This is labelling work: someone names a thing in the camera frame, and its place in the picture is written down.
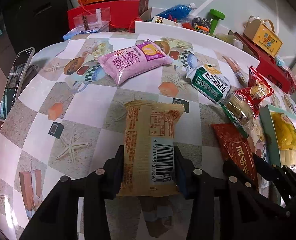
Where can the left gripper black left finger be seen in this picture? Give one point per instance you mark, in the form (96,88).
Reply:
(56,217)

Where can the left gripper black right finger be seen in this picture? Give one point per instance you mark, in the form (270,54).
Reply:
(222,208)

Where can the cream peach cake snack packet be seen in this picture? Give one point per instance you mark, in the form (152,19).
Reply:
(288,158)

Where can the red gold snack packet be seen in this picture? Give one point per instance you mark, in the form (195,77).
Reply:
(235,147)

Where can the yellow transparent snack packet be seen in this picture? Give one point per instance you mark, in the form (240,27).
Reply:
(285,131)

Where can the beige barcode snack packet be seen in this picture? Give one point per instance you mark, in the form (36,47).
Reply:
(149,149)

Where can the round cake clear green packet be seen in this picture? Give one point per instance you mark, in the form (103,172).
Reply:
(239,112)

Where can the red cracker snack bag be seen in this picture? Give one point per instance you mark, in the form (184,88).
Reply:
(257,90)

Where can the white green snack packet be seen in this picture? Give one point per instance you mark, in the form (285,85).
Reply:
(210,82)

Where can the pink swiss roll packet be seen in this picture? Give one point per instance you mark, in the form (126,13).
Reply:
(126,63)

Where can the white tray with teal rim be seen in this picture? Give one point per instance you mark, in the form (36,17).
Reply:
(269,130)

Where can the checkered patterned tablecloth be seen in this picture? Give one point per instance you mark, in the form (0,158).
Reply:
(70,118)

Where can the red patterned gift bag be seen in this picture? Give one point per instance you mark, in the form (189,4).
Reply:
(288,74)

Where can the large red gift box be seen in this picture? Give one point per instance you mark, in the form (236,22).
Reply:
(267,66)

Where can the smartphone on table edge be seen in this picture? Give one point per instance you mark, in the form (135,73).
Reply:
(15,81)

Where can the clear round ball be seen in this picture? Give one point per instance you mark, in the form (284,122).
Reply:
(238,44)

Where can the cardboard box white front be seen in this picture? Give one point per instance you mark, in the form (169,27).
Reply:
(223,51)

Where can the colourful toy bundle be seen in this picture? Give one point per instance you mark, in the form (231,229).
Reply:
(201,24)

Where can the green dumbbell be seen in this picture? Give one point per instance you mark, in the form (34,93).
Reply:
(215,16)

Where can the clear plastic box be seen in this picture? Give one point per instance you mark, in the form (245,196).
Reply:
(96,20)

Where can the black cabinet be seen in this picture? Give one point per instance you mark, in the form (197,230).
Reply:
(35,23)

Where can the blue bead bottle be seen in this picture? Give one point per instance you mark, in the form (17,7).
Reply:
(178,12)

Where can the white yellow card box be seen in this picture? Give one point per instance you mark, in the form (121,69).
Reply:
(164,21)

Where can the red box stack left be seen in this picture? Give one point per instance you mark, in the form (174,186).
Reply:
(123,13)

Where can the yellow gift box with handle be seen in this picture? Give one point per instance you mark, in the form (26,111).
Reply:
(262,33)

